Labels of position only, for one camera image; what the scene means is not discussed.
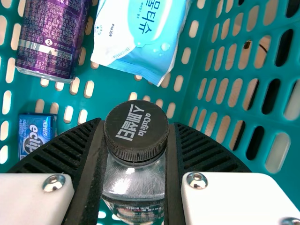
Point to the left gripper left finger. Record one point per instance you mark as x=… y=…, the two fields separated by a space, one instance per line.
x=58 y=164

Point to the purple drink can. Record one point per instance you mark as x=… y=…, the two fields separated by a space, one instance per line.
x=49 y=35

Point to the small blue mint box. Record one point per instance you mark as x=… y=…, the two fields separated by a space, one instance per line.
x=32 y=131

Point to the teal shopping basket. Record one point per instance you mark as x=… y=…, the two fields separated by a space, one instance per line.
x=110 y=93

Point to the pale blue wet wipes pack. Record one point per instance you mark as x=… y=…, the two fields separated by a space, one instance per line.
x=136 y=35

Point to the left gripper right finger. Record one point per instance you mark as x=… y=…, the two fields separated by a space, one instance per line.
x=211 y=178

